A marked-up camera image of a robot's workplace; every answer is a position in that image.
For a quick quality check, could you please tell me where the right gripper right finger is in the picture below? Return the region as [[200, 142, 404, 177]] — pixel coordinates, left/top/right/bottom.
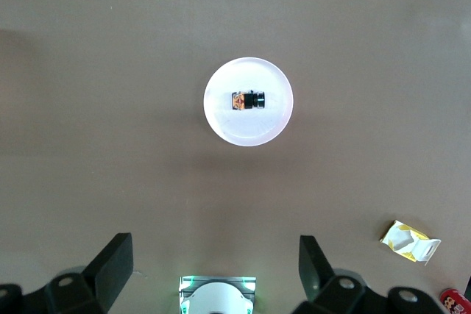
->
[[294, 235, 442, 314]]

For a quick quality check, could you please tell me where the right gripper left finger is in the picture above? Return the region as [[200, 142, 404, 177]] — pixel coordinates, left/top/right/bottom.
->
[[0, 232, 133, 314]]

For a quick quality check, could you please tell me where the orange and black switch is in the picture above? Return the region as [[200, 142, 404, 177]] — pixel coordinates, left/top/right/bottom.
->
[[231, 90, 266, 112]]

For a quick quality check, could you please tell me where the yellow and white carton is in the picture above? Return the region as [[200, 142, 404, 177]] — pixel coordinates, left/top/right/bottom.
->
[[380, 220, 442, 266]]

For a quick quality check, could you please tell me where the red drink can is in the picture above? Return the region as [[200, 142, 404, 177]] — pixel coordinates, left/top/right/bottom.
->
[[439, 288, 471, 314]]

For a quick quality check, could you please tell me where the pink round plate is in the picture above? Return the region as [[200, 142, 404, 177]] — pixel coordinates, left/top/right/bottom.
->
[[204, 57, 294, 147]]

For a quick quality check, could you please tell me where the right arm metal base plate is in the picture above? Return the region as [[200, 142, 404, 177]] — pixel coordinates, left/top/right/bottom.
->
[[178, 275, 258, 314]]

